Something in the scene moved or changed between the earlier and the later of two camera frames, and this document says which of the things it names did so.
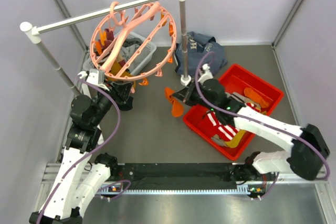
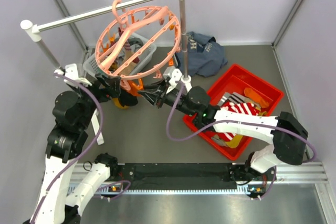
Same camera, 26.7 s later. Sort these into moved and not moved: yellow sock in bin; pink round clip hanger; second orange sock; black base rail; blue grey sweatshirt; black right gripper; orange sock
Moved: pink round clip hanger; orange sock; black right gripper
Not moved: black base rail; second orange sock; blue grey sweatshirt; yellow sock in bin
